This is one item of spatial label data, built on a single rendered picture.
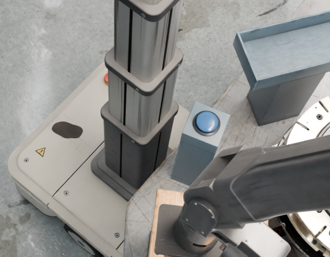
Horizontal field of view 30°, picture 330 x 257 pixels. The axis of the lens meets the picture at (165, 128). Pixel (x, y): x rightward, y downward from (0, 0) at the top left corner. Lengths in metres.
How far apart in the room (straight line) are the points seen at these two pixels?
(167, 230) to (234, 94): 0.70
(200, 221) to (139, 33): 0.56
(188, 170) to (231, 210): 0.65
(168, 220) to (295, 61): 0.53
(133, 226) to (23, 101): 1.09
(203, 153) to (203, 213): 0.53
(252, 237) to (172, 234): 0.15
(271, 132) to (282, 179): 0.88
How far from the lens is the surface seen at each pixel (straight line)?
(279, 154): 0.56
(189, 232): 0.71
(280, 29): 1.24
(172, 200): 1.03
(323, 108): 1.12
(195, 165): 1.23
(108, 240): 1.84
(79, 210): 1.87
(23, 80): 2.35
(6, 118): 2.29
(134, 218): 1.32
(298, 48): 1.25
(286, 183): 0.55
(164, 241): 0.80
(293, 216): 1.07
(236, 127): 1.41
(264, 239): 0.69
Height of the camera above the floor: 2.05
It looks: 66 degrees down
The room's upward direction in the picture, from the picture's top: 10 degrees clockwise
